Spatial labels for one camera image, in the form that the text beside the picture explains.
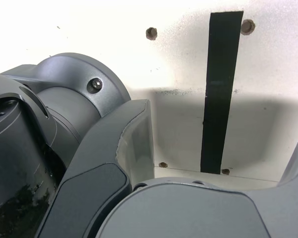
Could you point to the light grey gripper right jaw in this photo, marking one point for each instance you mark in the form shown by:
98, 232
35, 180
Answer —
188, 213

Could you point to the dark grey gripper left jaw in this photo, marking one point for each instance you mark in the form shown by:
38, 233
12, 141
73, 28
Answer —
89, 173

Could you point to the black tape strip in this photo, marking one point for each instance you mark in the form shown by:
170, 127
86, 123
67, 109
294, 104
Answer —
219, 99

